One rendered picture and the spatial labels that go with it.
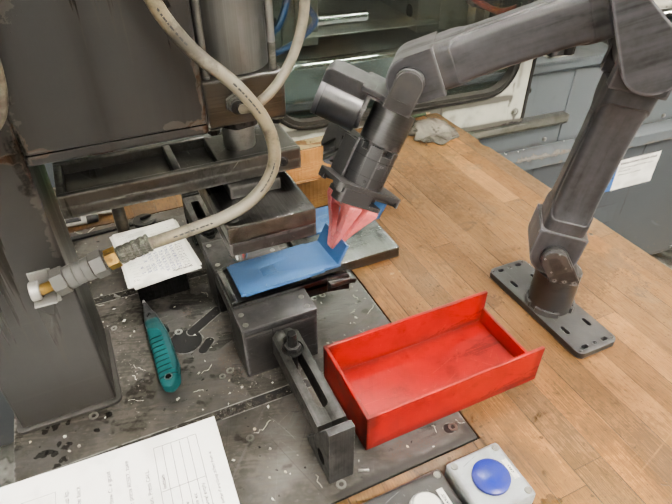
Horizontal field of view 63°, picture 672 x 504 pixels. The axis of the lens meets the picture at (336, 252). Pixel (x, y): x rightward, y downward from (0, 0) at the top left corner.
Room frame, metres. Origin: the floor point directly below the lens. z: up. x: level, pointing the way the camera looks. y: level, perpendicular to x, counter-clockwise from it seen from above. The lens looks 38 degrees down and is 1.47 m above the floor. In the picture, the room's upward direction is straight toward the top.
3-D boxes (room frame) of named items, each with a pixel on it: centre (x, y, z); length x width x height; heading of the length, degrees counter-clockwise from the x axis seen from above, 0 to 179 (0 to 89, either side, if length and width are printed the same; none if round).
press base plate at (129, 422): (0.57, 0.19, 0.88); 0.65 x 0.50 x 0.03; 25
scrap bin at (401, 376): (0.47, -0.12, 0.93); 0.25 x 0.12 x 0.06; 115
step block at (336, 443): (0.36, 0.01, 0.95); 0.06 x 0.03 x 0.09; 25
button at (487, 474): (0.31, -0.16, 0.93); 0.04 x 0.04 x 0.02
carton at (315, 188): (0.93, 0.05, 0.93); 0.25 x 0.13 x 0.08; 115
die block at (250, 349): (0.58, 0.11, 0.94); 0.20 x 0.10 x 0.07; 25
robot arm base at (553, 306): (0.60, -0.32, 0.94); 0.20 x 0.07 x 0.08; 25
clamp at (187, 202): (0.73, 0.21, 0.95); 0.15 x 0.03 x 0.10; 25
